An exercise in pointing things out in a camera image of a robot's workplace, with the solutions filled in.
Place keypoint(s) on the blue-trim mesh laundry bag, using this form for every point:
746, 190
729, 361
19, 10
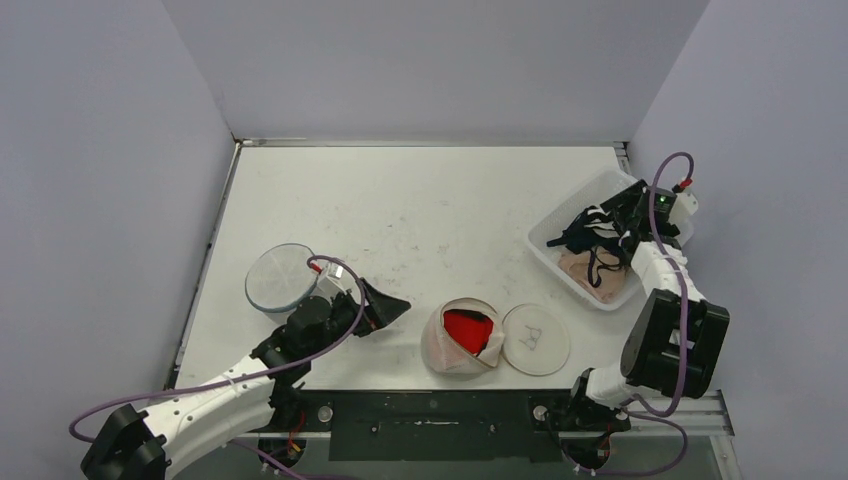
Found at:
280, 278

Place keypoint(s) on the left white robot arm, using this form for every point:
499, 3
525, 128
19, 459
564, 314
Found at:
260, 390

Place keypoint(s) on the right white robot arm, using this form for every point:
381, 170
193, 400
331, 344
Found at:
674, 345

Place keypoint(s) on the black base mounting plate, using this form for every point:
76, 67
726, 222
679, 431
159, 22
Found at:
447, 425

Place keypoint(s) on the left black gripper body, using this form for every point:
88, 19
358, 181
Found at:
344, 316

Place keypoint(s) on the beige bra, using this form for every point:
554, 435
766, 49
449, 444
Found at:
597, 271

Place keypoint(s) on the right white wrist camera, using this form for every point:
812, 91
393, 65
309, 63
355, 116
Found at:
684, 207

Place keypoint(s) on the white plastic basket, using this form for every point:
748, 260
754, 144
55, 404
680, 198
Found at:
581, 223

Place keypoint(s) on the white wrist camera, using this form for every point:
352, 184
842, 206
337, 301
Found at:
684, 207
328, 282

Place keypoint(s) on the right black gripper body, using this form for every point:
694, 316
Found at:
622, 216

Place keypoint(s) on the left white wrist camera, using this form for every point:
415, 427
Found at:
328, 282

